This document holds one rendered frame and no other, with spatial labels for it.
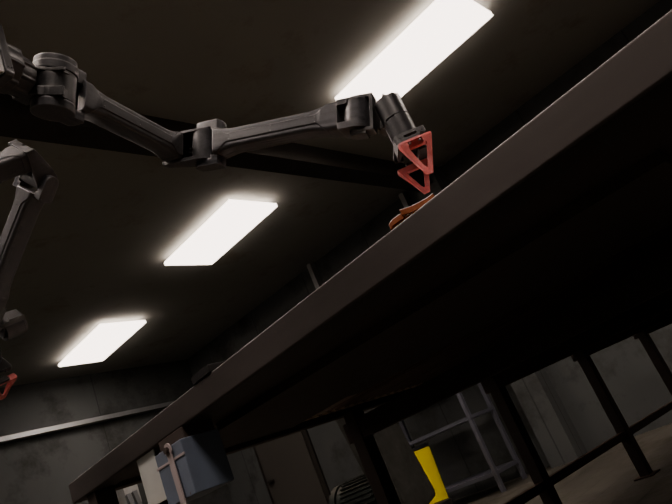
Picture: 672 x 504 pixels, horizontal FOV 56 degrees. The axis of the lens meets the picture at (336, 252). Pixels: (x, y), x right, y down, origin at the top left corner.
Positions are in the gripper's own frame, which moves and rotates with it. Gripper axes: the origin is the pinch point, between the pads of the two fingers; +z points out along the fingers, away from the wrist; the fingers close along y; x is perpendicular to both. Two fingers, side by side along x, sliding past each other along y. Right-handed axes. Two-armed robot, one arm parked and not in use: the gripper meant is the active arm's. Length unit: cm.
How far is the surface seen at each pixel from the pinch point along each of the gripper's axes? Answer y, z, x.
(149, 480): 42, 28, 84
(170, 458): 26, 27, 73
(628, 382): 500, 78, -202
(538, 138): -46.0, 17.6, -3.6
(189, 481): 24, 34, 70
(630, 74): -55, 18, -12
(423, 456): 470, 63, 2
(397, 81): 329, -209, -94
